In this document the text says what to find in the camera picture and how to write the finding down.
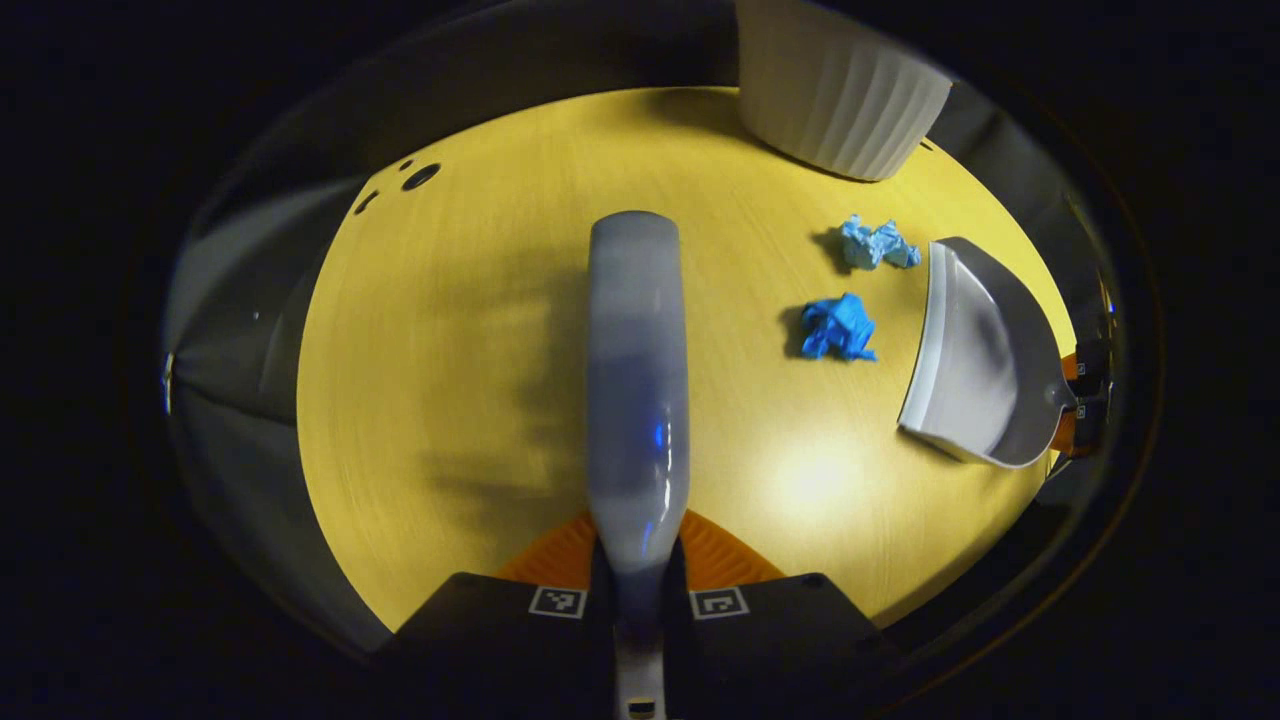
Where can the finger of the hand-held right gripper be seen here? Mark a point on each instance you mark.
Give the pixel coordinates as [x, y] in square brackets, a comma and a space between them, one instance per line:
[1088, 425]
[1090, 365]

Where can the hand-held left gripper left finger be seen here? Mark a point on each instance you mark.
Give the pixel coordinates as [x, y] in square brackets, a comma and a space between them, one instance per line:
[500, 630]

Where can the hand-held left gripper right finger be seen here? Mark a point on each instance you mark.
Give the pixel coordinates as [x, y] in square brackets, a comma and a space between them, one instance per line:
[780, 630]

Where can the grey dustpan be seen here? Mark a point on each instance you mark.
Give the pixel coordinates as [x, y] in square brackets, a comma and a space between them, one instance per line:
[985, 370]

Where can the light blue paper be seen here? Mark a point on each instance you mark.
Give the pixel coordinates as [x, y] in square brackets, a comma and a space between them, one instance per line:
[875, 245]

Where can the dark blue paper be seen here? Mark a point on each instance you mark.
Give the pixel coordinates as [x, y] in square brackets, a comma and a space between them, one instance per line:
[838, 328]

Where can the small grey broom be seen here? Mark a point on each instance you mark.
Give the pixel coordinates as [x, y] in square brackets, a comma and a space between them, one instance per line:
[637, 380]

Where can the white ribbed garbage bin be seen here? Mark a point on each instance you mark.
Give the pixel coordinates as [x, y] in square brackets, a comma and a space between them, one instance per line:
[840, 90]

